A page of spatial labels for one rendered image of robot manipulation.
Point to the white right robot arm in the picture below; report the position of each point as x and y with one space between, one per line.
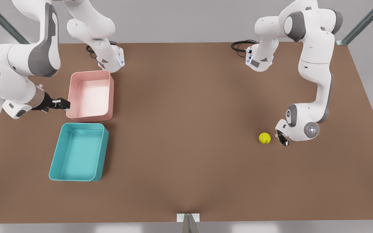
21 58

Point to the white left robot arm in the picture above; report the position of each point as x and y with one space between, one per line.
312 55

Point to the yellow tennis ball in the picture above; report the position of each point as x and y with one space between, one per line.
264 138

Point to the pink rectangular tray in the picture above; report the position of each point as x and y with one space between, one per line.
91 96

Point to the teal rectangular tray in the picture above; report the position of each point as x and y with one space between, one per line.
79 152

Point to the silver frame post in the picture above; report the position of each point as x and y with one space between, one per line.
189 223
361 22
2 21

